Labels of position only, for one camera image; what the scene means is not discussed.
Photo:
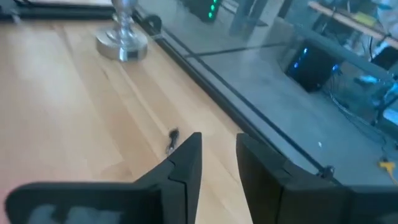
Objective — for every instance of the background wooden table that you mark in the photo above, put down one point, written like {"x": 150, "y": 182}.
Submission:
{"x": 342, "y": 18}

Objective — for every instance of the black device green lights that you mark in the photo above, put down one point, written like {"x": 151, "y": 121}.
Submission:
{"x": 202, "y": 9}

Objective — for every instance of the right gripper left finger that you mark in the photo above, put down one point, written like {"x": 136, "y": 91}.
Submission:
{"x": 183, "y": 186}

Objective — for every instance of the black aluminium table frame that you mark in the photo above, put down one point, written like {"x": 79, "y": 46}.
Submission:
{"x": 225, "y": 102}

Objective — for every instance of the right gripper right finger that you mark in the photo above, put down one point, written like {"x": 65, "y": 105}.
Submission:
{"x": 264, "y": 186}

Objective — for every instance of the white shade silver table lamp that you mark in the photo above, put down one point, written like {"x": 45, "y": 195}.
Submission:
{"x": 122, "y": 46}

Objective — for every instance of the blue and black pen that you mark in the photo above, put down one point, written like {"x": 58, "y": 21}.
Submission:
{"x": 173, "y": 137}

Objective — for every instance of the black computer tower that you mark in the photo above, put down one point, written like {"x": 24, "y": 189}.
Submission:
{"x": 311, "y": 71}

